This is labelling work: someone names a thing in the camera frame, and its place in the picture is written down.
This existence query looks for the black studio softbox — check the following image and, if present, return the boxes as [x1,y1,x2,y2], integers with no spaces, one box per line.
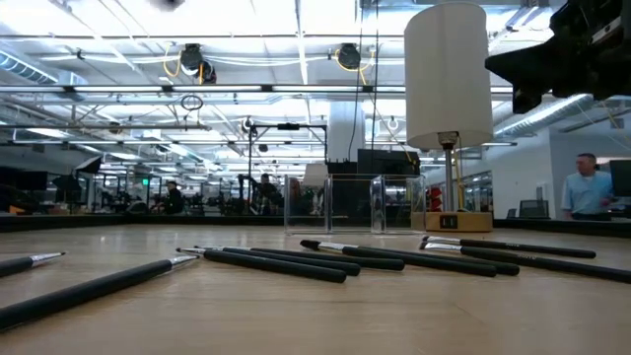
[73,156,104,176]

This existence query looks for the black table edge rail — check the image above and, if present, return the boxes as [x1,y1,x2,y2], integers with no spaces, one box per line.
[0,212,631,240]

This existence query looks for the black makeup brush fluffy bristles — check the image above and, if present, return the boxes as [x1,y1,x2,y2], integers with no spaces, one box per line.
[299,239,499,279]

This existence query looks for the person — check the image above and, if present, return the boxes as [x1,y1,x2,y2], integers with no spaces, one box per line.
[151,179,186,216]
[254,173,284,217]
[561,152,615,222]

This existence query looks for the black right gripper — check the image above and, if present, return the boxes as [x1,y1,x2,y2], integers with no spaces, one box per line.
[484,0,631,115]

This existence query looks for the white shade table lamp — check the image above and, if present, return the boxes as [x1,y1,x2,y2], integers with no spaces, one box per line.
[403,0,495,234]

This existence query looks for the black makeup brush printed handle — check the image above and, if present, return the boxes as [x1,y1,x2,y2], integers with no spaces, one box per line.
[175,247,348,285]

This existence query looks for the black overhead frame stand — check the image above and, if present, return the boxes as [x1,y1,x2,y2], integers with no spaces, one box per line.
[245,116,329,218]

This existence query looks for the red background object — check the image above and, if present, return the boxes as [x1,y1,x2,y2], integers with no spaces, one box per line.
[427,185,444,214]

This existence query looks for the black ceiling cable reel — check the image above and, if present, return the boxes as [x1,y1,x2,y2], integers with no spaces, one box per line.
[335,42,363,71]
[177,42,219,86]

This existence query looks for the black computer monitor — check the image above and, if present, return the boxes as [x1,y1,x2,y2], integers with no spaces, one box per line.
[608,158,631,199]

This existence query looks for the black makeup brush pale tip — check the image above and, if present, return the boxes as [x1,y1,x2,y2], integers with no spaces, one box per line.
[0,253,200,332]

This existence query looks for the yellow hanging cable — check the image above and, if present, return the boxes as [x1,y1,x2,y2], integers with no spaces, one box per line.
[452,147,466,214]

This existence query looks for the black background monitor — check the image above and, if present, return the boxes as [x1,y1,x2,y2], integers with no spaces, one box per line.
[356,148,422,177]

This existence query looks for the silver ventilation duct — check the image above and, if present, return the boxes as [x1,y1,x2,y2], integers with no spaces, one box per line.
[0,48,61,86]
[492,93,596,140]

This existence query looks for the small white background lampshade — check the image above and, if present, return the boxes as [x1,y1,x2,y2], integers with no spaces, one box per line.
[302,163,329,189]

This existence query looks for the clear acrylic organizer box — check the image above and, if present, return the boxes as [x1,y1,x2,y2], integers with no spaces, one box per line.
[283,173,428,236]

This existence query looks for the black mesh chair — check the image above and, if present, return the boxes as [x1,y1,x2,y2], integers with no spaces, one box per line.
[517,198,551,220]

